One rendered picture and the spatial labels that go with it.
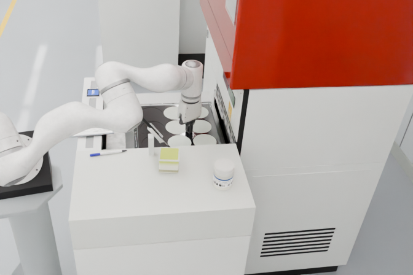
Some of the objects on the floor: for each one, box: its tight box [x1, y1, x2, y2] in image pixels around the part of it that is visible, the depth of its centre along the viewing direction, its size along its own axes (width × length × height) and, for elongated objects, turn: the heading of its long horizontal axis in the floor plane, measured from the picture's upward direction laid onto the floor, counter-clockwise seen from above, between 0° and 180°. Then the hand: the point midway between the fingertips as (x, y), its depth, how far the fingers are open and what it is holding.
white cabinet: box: [73, 235, 251, 275], centre depth 226 cm, size 64×96×82 cm, turn 4°
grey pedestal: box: [0, 163, 63, 275], centre depth 204 cm, size 51×44×82 cm
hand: (188, 127), depth 201 cm, fingers closed
